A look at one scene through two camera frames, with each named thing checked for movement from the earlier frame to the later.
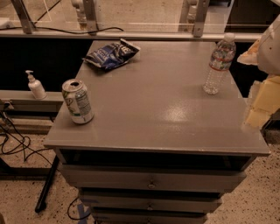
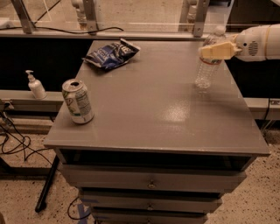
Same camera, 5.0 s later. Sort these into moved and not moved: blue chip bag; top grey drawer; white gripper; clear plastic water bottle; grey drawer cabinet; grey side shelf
Moved: white gripper; clear plastic water bottle
Not moved: grey drawer cabinet; top grey drawer; grey side shelf; blue chip bag
